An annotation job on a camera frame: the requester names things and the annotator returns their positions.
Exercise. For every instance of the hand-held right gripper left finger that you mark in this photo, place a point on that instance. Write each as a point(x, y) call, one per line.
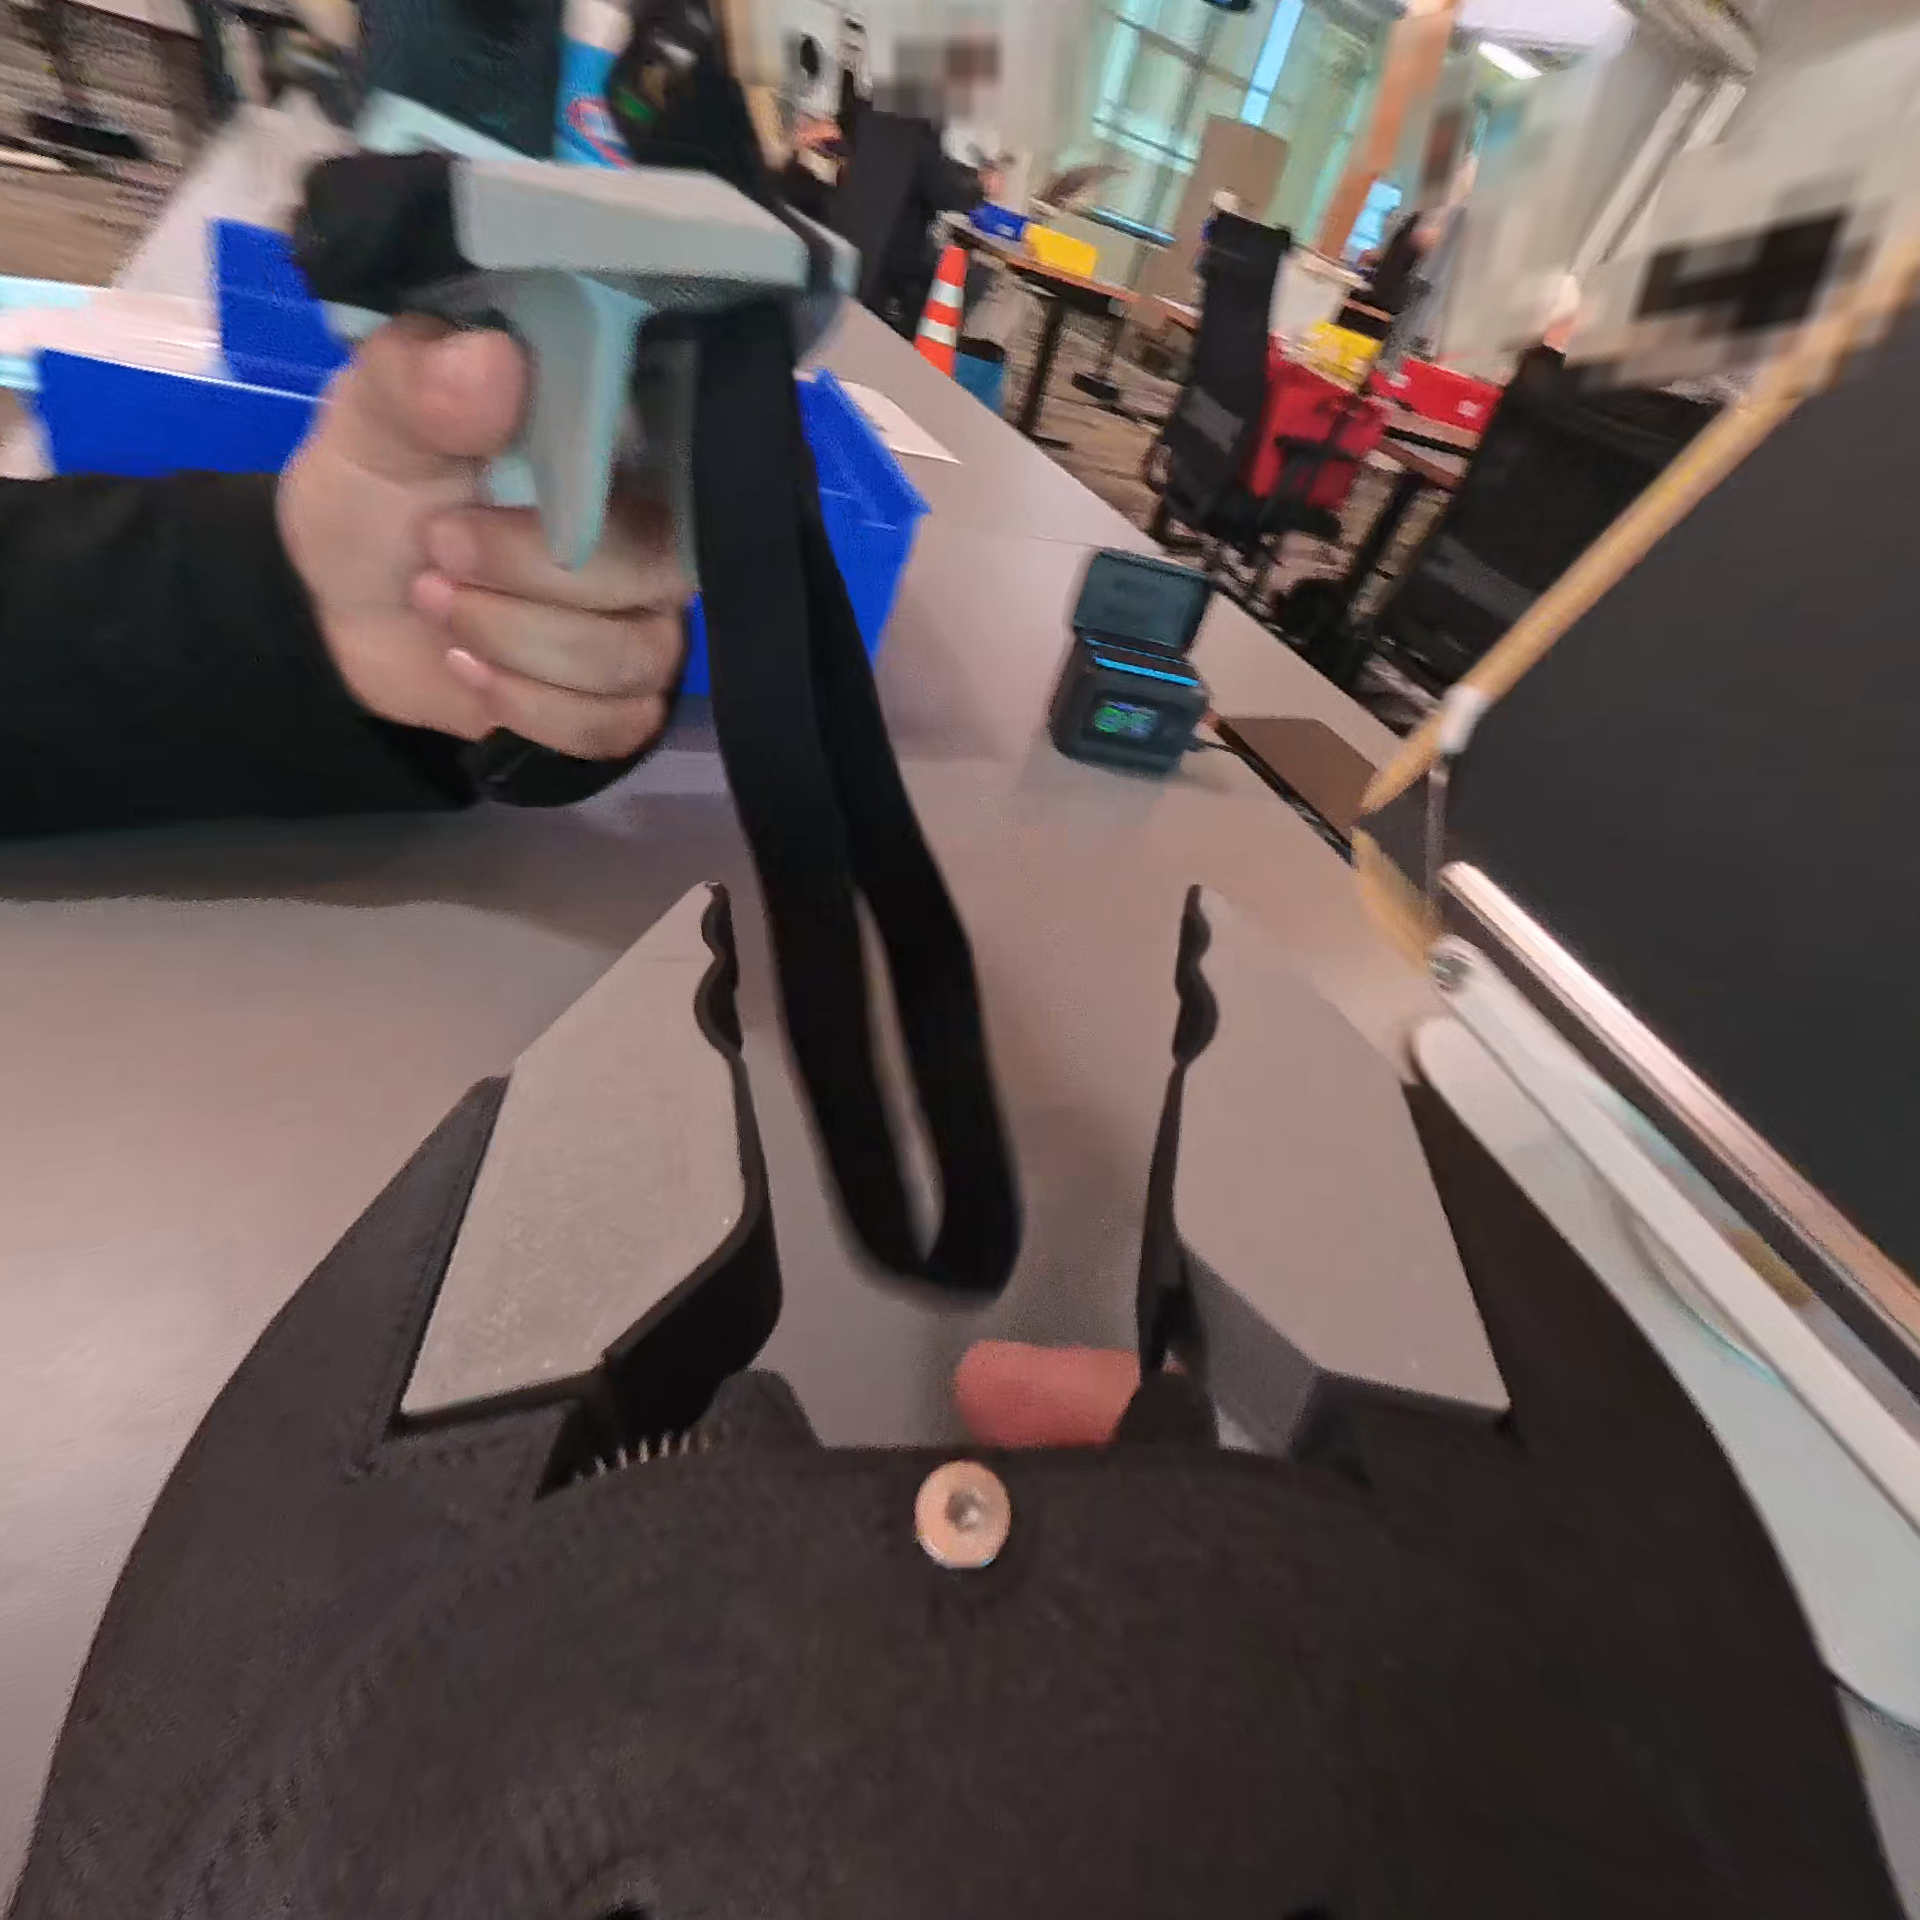
point(600, 1202)

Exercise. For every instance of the black monitor with wooden edge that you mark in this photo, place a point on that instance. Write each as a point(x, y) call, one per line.
point(1723, 720)

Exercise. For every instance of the large black panel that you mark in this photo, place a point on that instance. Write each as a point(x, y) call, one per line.
point(1478, 525)

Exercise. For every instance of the wooden background desk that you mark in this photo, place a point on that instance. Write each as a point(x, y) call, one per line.
point(1110, 285)

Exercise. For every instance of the person's left forearm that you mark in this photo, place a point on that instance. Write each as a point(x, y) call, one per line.
point(148, 645)

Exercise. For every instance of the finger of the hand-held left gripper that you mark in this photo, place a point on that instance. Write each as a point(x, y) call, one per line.
point(600, 226)
point(836, 285)

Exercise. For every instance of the disinfecting wipes canister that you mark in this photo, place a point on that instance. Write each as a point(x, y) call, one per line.
point(600, 120)

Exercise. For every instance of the person's left hand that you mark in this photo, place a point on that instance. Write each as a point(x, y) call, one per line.
point(390, 541)

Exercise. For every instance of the white paper sheet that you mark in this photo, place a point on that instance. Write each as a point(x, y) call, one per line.
point(902, 429)

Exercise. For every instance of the dark brown flat panel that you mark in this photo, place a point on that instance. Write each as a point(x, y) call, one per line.
point(1299, 765)

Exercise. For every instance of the person's right hand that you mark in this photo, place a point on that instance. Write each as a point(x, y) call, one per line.
point(1042, 1395)

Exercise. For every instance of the blue plastic bin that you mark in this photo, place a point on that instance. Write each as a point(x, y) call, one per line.
point(148, 421)

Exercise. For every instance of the red plastic bin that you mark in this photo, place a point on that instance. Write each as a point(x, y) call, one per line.
point(1440, 398)
point(1329, 429)

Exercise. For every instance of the orange traffic cone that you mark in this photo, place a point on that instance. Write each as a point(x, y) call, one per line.
point(943, 317)

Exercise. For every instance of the small yellow bin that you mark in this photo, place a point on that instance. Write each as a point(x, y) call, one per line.
point(1060, 248)

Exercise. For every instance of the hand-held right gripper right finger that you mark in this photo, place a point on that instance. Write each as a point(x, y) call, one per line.
point(1319, 1202)

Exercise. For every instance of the black charging case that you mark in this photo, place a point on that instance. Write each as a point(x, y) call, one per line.
point(1124, 692)

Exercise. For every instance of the black office chair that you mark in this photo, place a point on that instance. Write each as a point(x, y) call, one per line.
point(1230, 390)

